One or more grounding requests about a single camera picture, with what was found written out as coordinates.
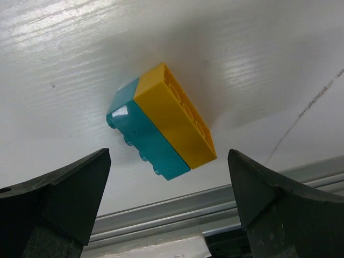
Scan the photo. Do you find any yellow rectangular brick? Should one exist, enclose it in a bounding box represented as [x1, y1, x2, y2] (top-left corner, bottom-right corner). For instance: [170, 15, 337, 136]
[134, 63, 217, 169]

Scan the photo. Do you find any aluminium rail frame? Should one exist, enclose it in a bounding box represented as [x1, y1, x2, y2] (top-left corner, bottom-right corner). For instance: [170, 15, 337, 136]
[85, 156, 343, 251]

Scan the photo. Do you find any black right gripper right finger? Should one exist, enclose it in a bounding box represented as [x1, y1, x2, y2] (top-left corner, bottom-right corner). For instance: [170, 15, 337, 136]
[228, 149, 343, 257]

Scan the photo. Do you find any teal and yellow brick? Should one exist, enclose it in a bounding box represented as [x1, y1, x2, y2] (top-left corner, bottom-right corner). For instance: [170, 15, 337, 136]
[105, 77, 191, 181]

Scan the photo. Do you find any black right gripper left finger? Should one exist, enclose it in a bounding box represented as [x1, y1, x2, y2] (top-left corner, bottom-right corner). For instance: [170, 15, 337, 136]
[1, 148, 111, 257]

